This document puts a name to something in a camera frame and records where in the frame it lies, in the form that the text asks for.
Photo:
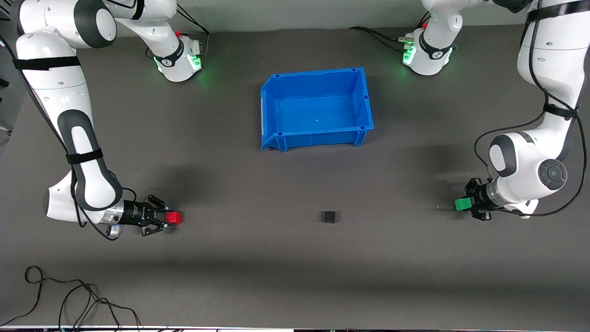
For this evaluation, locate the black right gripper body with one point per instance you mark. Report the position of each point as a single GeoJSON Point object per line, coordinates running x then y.
{"type": "Point", "coordinates": [137, 215]}

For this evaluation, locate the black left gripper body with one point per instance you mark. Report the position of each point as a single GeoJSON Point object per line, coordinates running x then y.
{"type": "Point", "coordinates": [480, 196]}

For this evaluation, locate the green cube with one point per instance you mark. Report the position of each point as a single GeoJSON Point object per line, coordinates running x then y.
{"type": "Point", "coordinates": [462, 204]}

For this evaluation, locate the red cube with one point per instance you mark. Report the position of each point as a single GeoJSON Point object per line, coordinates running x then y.
{"type": "Point", "coordinates": [174, 218]}

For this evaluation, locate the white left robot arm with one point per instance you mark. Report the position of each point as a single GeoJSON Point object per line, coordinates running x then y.
{"type": "Point", "coordinates": [548, 55]}

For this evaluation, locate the black cube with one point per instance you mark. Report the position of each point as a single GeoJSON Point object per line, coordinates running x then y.
{"type": "Point", "coordinates": [329, 217]}

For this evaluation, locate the silver left base connector block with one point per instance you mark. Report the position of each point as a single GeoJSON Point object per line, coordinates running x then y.
{"type": "Point", "coordinates": [406, 41]}

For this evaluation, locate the silver base connector block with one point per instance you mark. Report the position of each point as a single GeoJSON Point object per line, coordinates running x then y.
{"type": "Point", "coordinates": [194, 47]}
{"type": "Point", "coordinates": [406, 41]}

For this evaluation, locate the silver right base connector block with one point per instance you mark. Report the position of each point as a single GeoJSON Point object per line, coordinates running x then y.
{"type": "Point", "coordinates": [194, 47]}

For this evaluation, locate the blue plastic bin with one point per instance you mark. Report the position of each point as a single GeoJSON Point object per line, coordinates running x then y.
{"type": "Point", "coordinates": [318, 110]}

